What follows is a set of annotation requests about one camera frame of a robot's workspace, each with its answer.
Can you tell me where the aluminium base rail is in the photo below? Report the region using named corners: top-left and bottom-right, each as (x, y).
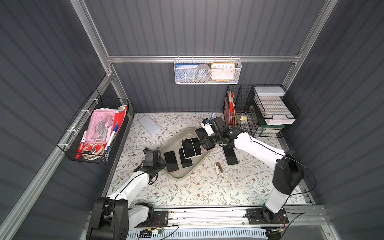
top-left (126, 205), bottom-right (337, 240)

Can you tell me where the checked notebook stack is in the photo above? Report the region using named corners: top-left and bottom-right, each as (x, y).
top-left (254, 86), bottom-right (296, 126)

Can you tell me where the dark purple case phone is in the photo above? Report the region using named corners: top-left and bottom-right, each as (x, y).
top-left (223, 147), bottom-right (239, 166)

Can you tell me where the black phone white case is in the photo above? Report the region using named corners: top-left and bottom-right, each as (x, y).
top-left (191, 138), bottom-right (202, 156)

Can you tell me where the grey tape roll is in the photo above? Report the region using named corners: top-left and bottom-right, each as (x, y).
top-left (195, 64), bottom-right (211, 83)

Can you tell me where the beige storage box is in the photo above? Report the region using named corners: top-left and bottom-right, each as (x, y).
top-left (160, 127), bottom-right (210, 180)

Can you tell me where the white flat case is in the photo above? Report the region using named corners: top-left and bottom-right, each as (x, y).
top-left (138, 116), bottom-right (161, 137)

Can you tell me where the red folder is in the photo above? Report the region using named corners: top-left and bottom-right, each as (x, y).
top-left (224, 91), bottom-right (235, 125)

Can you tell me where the yellow utility knife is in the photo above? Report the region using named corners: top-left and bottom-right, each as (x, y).
top-left (232, 116), bottom-right (238, 128)

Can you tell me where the black wire side basket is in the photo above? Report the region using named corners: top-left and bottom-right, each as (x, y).
top-left (58, 91), bottom-right (130, 165)

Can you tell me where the black wire desk organizer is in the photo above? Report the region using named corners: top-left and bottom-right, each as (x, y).
top-left (223, 85), bottom-right (301, 138)

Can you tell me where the cream case phone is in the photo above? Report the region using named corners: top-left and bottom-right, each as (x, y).
top-left (181, 139), bottom-right (196, 159)

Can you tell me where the blue box in basket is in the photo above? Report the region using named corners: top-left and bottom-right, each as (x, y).
top-left (174, 63), bottom-right (199, 85)

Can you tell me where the light blue case phone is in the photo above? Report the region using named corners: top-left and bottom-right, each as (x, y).
top-left (179, 148), bottom-right (193, 169)

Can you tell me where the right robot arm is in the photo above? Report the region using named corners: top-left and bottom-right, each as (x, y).
top-left (198, 117), bottom-right (305, 223)

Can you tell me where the pink case phone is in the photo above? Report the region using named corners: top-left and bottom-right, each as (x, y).
top-left (164, 151), bottom-right (179, 173)

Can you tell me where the white wire wall basket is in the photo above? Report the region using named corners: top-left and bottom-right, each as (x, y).
top-left (174, 57), bottom-right (242, 85)

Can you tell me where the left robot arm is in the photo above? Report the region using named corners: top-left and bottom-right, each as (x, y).
top-left (86, 148), bottom-right (167, 240)

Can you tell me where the pink pencil case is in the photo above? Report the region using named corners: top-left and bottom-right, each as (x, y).
top-left (85, 109), bottom-right (116, 145)

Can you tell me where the yellow alarm clock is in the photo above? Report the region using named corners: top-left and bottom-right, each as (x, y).
top-left (211, 63), bottom-right (236, 82)

